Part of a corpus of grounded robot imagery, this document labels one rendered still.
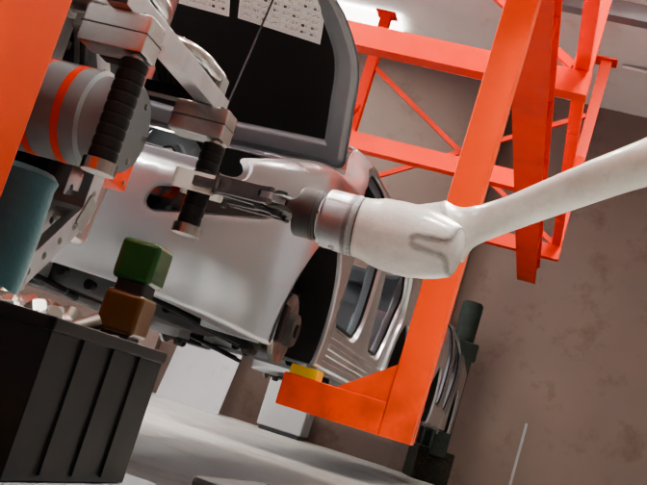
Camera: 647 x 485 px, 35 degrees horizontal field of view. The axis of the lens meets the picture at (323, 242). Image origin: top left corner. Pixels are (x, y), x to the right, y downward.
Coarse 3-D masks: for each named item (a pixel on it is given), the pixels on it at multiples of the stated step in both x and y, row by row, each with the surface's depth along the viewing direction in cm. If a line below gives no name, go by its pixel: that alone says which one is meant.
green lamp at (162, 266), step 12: (132, 240) 97; (120, 252) 97; (132, 252) 97; (144, 252) 97; (156, 252) 96; (168, 252) 99; (120, 264) 97; (132, 264) 97; (144, 264) 96; (156, 264) 97; (168, 264) 99; (120, 276) 97; (132, 276) 96; (144, 276) 96; (156, 276) 97; (156, 288) 98
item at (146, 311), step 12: (108, 288) 97; (108, 300) 96; (120, 300) 96; (132, 300) 96; (144, 300) 96; (108, 312) 96; (120, 312) 96; (132, 312) 96; (144, 312) 97; (108, 324) 96; (120, 324) 96; (132, 324) 95; (144, 324) 98; (132, 336) 96; (144, 336) 98
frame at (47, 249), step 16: (96, 64) 169; (112, 64) 168; (64, 176) 170; (80, 176) 174; (96, 176) 170; (64, 192) 170; (80, 192) 169; (96, 192) 172; (64, 208) 168; (80, 208) 168; (48, 224) 168; (64, 224) 164; (80, 224) 168; (48, 240) 160; (64, 240) 165; (48, 256) 162; (32, 272) 158
